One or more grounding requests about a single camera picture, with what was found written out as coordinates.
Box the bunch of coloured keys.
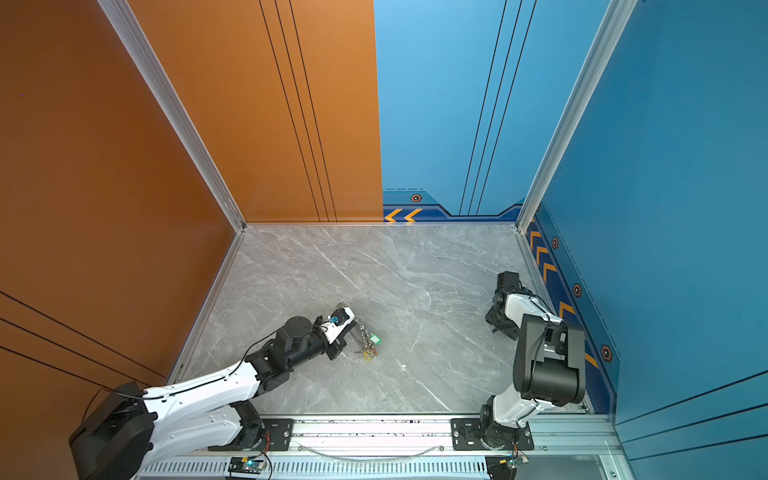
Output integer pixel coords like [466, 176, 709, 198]
[361, 334, 381, 361]

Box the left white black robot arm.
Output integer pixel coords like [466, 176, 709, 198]
[69, 307, 357, 479]

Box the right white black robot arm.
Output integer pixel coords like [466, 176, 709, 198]
[479, 271, 587, 450]

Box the left green circuit board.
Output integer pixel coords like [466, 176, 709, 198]
[227, 456, 268, 478]

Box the green circuit board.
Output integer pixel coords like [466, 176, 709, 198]
[485, 452, 530, 480]
[227, 456, 268, 478]

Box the right green circuit board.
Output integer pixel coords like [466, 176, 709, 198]
[485, 452, 530, 480]

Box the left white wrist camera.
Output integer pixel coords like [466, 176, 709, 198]
[322, 305, 356, 344]

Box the aluminium front rail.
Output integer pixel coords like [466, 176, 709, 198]
[173, 413, 625, 458]

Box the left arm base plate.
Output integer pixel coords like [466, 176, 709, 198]
[208, 418, 294, 453]

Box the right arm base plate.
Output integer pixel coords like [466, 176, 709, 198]
[450, 417, 535, 452]

